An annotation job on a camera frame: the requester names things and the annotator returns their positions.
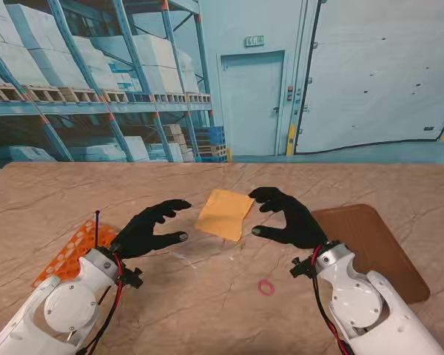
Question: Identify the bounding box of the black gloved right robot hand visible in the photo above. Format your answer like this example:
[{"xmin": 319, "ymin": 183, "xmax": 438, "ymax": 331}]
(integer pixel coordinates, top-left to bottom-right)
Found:
[{"xmin": 247, "ymin": 186, "xmax": 329, "ymax": 252}]

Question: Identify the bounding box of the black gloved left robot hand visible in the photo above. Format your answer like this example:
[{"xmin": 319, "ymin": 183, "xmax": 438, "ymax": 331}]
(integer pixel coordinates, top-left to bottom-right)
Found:
[{"xmin": 112, "ymin": 199, "xmax": 192, "ymax": 259}]

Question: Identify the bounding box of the yellow cloth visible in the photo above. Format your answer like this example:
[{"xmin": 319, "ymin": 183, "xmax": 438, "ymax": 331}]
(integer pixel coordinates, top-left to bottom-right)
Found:
[{"xmin": 194, "ymin": 189, "xmax": 255, "ymax": 243}]

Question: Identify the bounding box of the orange test tube rack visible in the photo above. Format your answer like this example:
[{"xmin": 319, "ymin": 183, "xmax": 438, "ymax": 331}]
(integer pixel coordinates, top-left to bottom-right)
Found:
[{"xmin": 32, "ymin": 219, "xmax": 121, "ymax": 289}]

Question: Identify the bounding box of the brown wooden tray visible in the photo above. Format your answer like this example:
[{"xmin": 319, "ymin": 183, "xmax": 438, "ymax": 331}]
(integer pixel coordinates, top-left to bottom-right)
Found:
[{"xmin": 310, "ymin": 203, "xmax": 431, "ymax": 305}]

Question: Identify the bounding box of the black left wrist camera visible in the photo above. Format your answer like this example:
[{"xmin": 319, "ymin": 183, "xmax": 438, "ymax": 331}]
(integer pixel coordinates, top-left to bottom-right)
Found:
[{"xmin": 120, "ymin": 266, "xmax": 144, "ymax": 289}]

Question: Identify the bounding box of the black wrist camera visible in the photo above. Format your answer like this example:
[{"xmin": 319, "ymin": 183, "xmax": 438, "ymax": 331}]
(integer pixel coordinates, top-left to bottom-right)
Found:
[
  {"xmin": 120, "ymin": 266, "xmax": 144, "ymax": 289},
  {"xmin": 289, "ymin": 257, "xmax": 317, "ymax": 280}
]

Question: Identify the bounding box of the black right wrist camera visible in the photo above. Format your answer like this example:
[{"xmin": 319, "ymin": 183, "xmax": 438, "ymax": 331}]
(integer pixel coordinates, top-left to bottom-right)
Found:
[{"xmin": 289, "ymin": 257, "xmax": 317, "ymax": 280}]

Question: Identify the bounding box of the red black left arm cable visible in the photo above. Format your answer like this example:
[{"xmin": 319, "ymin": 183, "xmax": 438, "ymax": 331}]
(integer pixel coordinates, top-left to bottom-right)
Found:
[{"xmin": 76, "ymin": 251, "xmax": 125, "ymax": 355}]

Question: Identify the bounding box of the red black arm cable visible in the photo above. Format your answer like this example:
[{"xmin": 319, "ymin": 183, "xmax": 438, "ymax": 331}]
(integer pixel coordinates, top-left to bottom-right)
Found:
[
  {"xmin": 312, "ymin": 245, "xmax": 352, "ymax": 355},
  {"xmin": 76, "ymin": 251, "xmax": 125, "ymax": 355}
]

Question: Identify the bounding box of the red black right arm cable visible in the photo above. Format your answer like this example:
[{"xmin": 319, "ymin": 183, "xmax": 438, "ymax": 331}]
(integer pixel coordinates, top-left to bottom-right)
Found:
[{"xmin": 312, "ymin": 245, "xmax": 352, "ymax": 355}]

